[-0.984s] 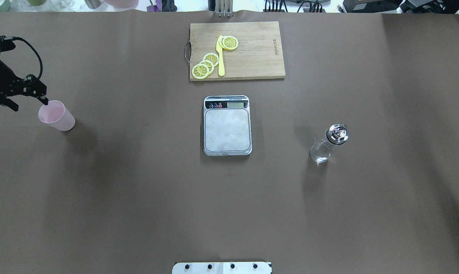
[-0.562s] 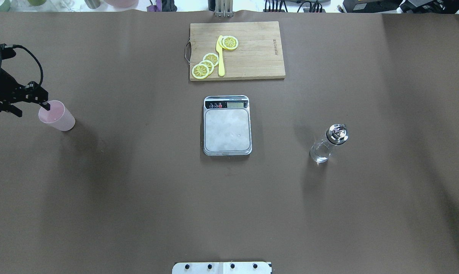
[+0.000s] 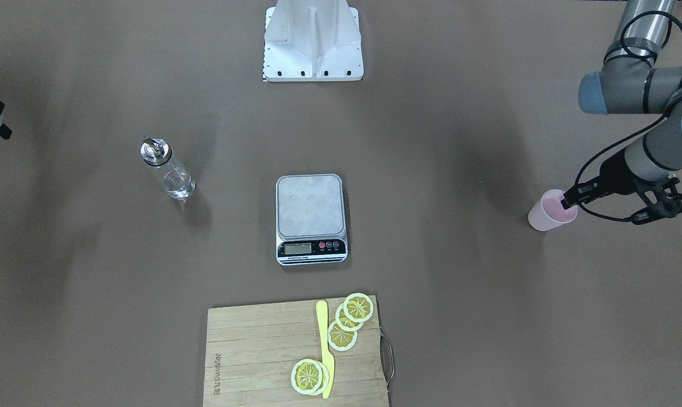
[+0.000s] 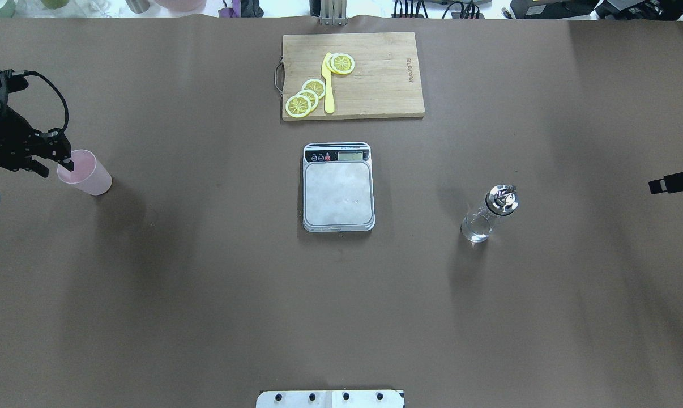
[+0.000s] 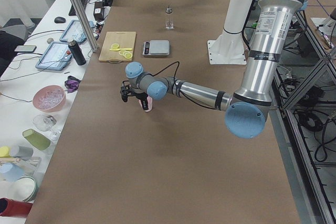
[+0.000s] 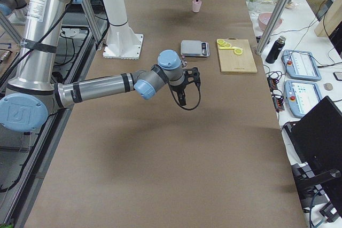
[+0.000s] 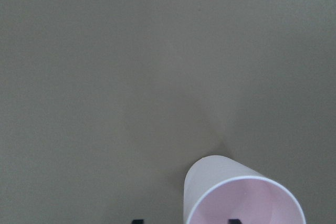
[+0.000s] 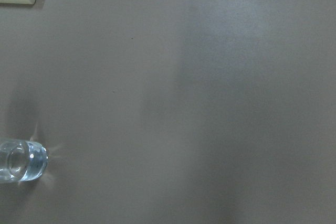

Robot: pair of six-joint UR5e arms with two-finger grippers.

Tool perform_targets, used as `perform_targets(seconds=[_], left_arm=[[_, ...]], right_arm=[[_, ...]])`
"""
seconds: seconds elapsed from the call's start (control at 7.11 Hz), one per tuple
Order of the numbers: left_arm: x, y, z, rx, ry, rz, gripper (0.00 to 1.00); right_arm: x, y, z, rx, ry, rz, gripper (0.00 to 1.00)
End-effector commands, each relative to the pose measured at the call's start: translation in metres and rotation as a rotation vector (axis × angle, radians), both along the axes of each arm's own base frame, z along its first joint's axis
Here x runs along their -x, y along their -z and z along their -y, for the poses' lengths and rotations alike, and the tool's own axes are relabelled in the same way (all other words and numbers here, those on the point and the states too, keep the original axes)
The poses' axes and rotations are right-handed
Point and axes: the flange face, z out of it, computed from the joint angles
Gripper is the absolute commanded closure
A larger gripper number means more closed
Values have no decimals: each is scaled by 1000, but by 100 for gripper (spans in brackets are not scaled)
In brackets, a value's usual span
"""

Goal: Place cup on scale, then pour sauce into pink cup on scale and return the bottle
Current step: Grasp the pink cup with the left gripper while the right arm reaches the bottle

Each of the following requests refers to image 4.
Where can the yellow plastic knife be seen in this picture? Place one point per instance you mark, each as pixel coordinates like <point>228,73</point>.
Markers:
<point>329,102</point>

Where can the pink plastic cup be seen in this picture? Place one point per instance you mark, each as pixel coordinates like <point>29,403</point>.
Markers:
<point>88,174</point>

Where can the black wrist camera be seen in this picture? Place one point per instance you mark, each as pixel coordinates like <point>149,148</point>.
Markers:
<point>12,81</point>

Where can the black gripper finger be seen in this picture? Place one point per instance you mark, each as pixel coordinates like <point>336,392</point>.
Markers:
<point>37,167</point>
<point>671,183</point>
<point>54,145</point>

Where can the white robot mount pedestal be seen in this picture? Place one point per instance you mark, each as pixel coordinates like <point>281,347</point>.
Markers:
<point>332,398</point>

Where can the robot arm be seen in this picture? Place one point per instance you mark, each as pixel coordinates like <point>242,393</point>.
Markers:
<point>20,143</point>

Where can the glass sauce bottle metal spout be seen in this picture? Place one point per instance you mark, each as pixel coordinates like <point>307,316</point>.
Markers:
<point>501,201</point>

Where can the wooden cutting board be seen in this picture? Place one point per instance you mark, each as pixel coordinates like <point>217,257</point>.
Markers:
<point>386,81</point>

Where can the purple cloth bundle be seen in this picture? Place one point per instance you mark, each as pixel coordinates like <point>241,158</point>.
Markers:
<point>231,9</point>

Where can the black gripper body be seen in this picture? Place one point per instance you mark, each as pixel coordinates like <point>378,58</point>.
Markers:
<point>11,131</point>

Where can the middle lemon slice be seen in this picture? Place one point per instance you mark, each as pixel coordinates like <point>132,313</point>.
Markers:
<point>312,98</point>

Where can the aluminium frame post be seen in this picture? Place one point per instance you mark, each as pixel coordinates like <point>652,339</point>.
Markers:
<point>333,13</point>

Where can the silver digital kitchen scale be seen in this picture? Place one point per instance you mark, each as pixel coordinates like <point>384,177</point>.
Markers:
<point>337,187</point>

